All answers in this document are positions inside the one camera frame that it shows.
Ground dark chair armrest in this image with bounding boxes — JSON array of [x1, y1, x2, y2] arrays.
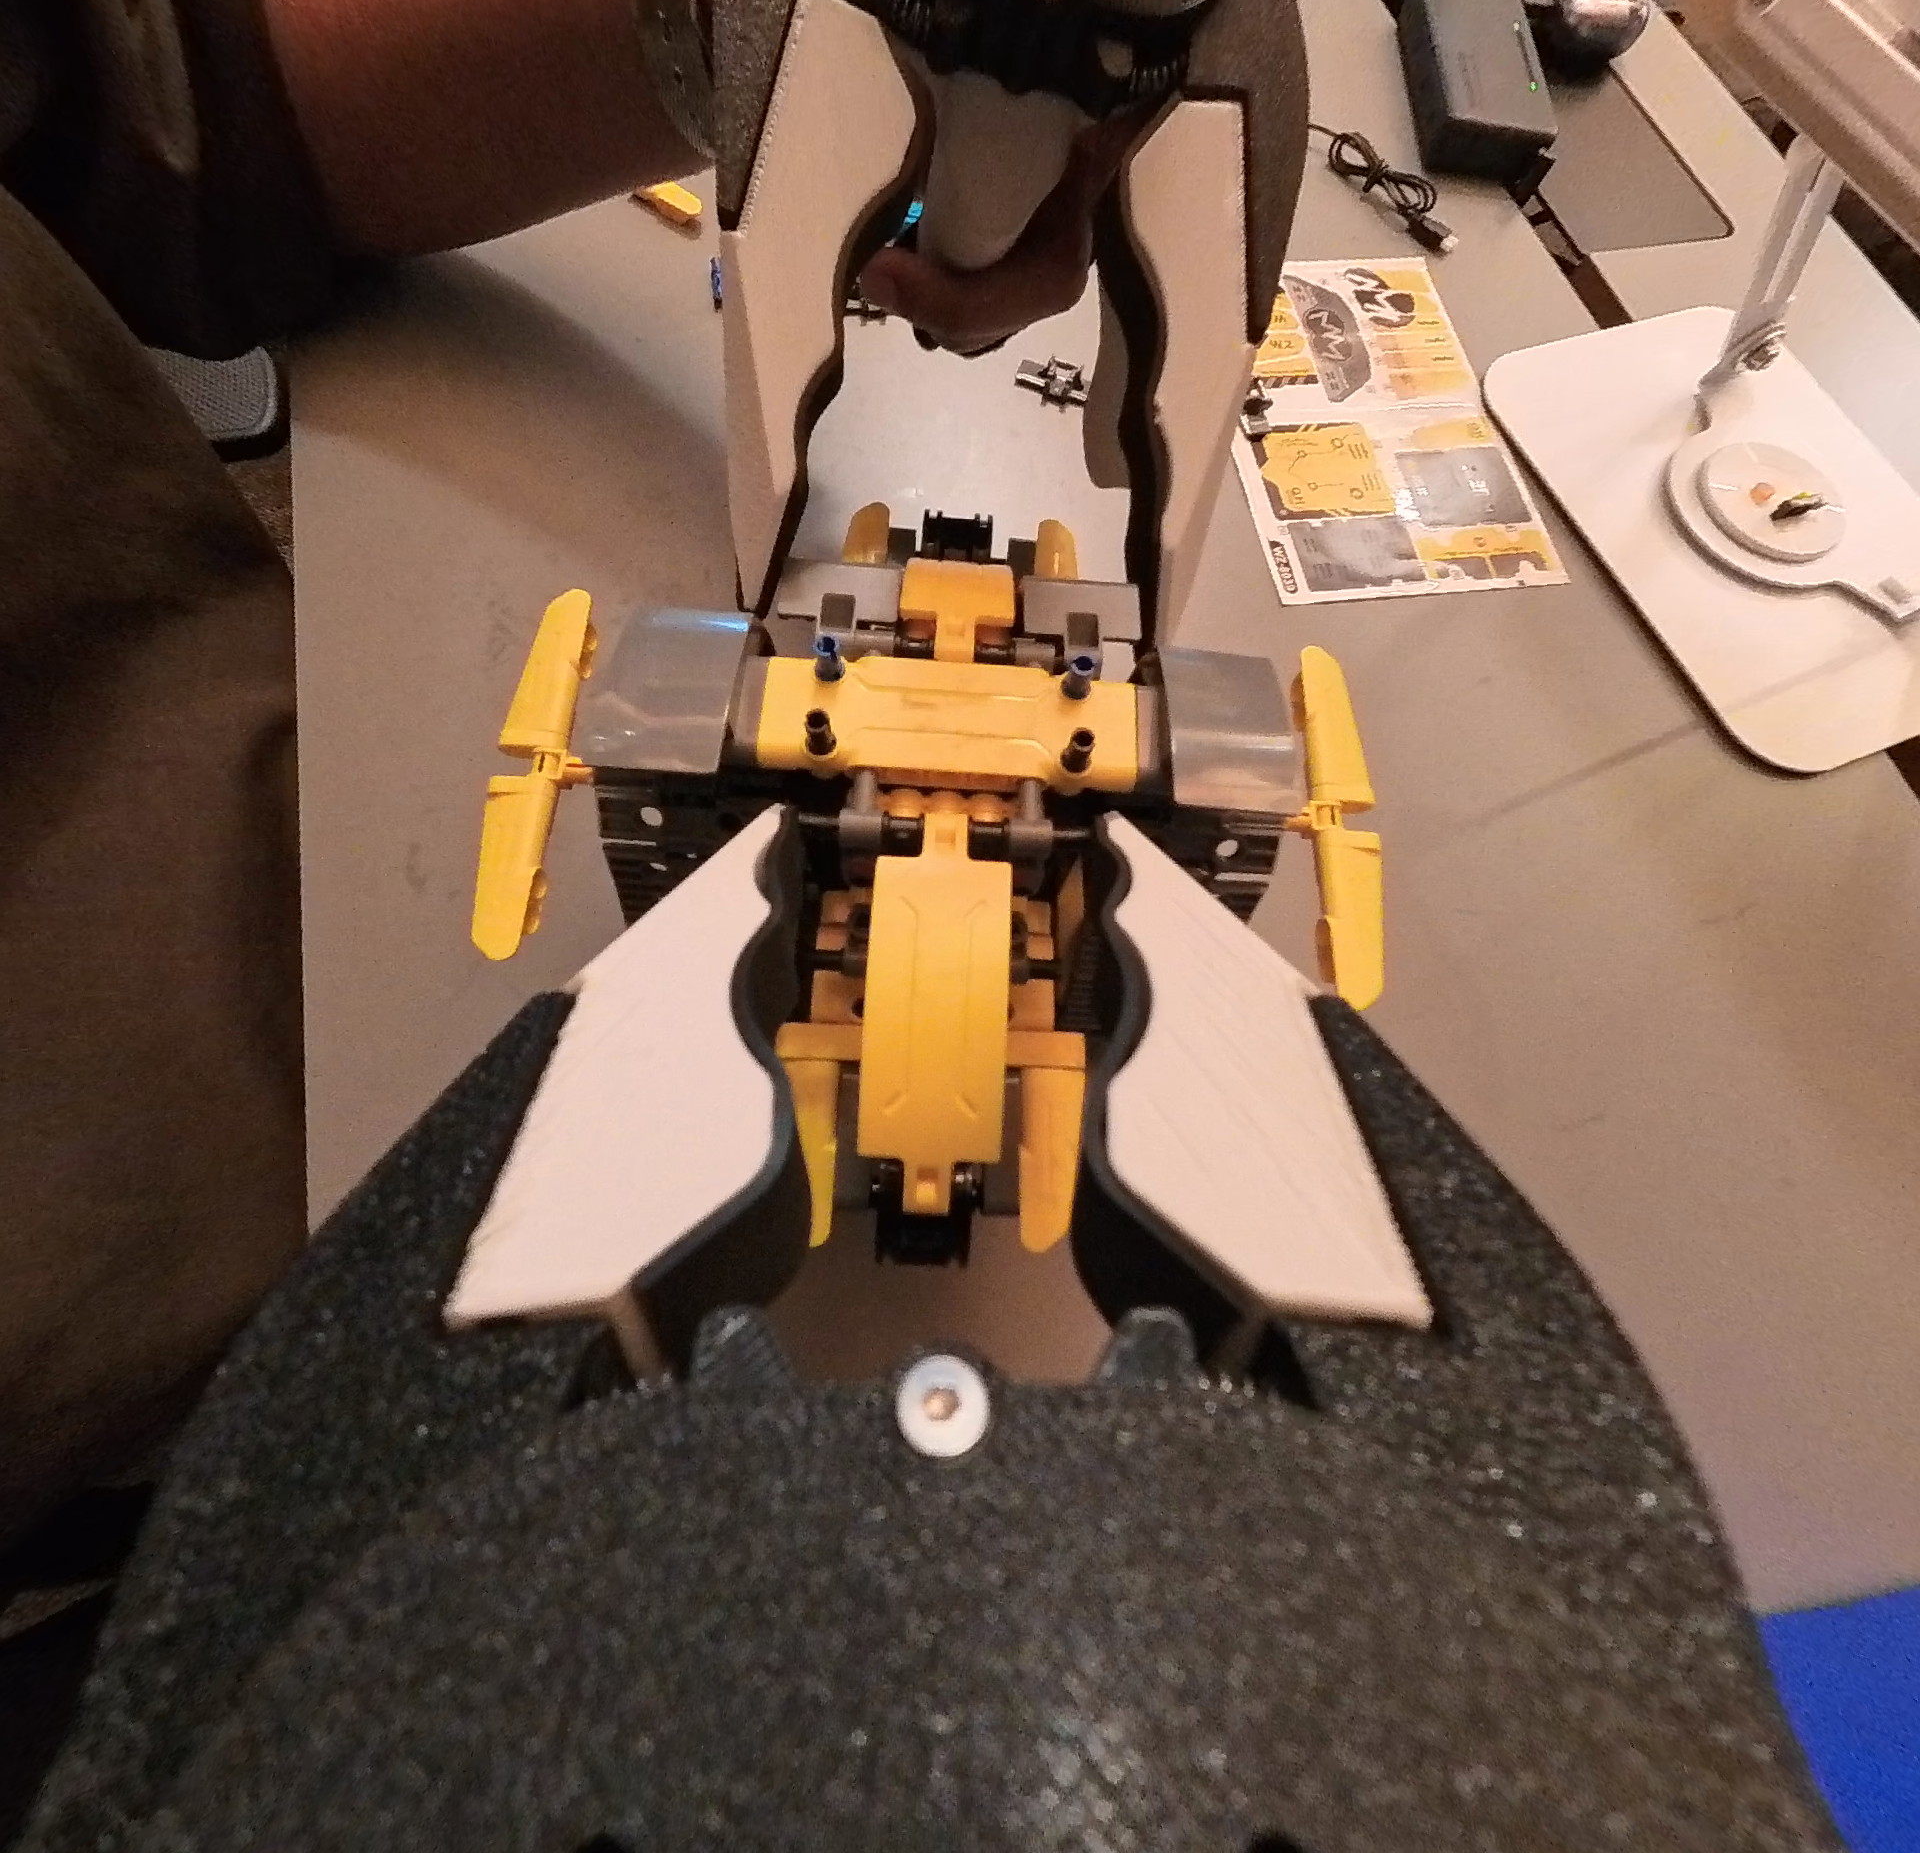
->
[[162, 344, 289, 455]]

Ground yellow grey sticker sheet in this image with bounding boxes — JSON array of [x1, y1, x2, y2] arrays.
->
[[1230, 256, 1573, 597]]

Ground person's left forearm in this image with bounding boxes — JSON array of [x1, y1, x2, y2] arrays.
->
[[257, 0, 706, 257]]

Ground yellow tracked brick vehicle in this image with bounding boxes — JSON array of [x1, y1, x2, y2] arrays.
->
[[471, 500, 1388, 1270]]

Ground grey watch strap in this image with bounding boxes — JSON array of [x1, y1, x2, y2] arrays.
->
[[630, 0, 719, 162]]

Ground blue plastic bin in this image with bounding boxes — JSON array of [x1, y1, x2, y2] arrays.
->
[[1755, 1606, 1920, 1853]]

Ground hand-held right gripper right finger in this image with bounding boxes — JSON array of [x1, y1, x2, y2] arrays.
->
[[1080, 810, 1437, 1368]]

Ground white book stand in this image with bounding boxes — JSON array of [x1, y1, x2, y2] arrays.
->
[[1483, 0, 1920, 775]]

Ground grey round case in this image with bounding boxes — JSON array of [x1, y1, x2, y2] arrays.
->
[[1528, 0, 1640, 80]]

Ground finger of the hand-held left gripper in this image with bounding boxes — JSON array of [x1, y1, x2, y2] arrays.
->
[[717, 0, 929, 618], [1096, 84, 1259, 647]]

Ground black desk mat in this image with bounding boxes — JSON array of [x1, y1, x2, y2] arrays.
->
[[1352, 0, 1737, 254]]

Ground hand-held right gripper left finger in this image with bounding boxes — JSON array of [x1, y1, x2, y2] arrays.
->
[[441, 805, 809, 1380]]

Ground black charger box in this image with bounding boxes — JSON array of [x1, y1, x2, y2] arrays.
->
[[1395, 0, 1566, 185]]

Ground person's left hand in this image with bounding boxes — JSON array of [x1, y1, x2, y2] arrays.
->
[[863, 213, 1098, 358]]

